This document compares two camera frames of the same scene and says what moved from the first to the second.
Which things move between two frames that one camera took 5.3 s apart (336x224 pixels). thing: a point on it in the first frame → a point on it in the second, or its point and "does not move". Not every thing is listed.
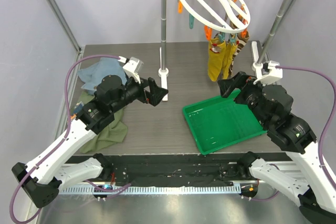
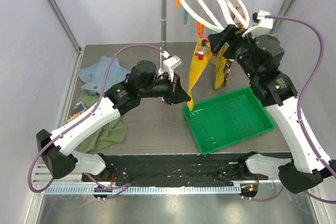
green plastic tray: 221,124 does not move
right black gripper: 242,87 → 230,43
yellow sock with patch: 217,50 → 203,54
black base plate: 172,169 does not move
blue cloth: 92,75 does not move
